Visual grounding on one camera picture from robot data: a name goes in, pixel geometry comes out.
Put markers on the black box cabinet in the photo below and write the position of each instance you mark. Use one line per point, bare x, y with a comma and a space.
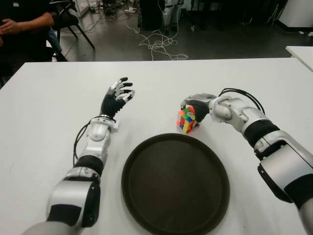
150, 14

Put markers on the seated person in black shirt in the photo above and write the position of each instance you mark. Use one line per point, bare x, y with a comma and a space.
22, 27

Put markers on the white cabinet with black base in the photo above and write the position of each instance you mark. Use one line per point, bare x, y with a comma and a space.
298, 14

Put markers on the black chair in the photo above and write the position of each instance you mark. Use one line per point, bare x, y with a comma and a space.
69, 20

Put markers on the dark brown round plate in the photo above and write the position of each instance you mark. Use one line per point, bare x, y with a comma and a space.
176, 186

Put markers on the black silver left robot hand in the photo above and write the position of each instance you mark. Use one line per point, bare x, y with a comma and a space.
110, 105

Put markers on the white framed glass case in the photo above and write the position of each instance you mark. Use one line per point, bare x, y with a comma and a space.
82, 7

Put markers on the multicoloured Rubik's cube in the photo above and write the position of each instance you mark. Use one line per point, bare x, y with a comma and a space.
186, 120

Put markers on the white side table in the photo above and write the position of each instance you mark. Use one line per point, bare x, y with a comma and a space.
302, 55

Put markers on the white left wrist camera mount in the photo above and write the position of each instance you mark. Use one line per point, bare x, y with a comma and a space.
117, 126

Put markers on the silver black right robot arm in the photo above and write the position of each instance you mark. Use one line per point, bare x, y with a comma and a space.
269, 137

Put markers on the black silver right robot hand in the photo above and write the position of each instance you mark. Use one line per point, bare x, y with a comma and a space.
200, 107

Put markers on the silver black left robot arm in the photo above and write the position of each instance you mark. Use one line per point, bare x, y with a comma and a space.
95, 137

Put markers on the white humanoid robot legs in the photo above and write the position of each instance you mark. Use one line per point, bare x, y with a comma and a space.
168, 17

